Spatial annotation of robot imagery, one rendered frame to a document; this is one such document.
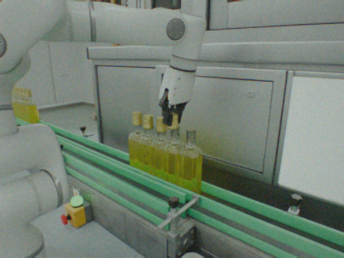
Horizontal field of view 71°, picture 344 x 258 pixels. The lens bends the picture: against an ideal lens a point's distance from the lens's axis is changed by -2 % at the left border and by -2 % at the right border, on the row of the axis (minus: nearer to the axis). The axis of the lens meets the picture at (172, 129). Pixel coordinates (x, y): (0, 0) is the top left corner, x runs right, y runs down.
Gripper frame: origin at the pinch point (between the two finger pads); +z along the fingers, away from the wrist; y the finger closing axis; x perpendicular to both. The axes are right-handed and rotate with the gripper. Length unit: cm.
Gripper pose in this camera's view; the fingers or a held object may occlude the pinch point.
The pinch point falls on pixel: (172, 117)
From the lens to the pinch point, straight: 73.8
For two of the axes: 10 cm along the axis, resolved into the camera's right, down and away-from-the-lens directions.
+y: -6.5, 2.3, -7.3
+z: -1.9, 8.8, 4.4
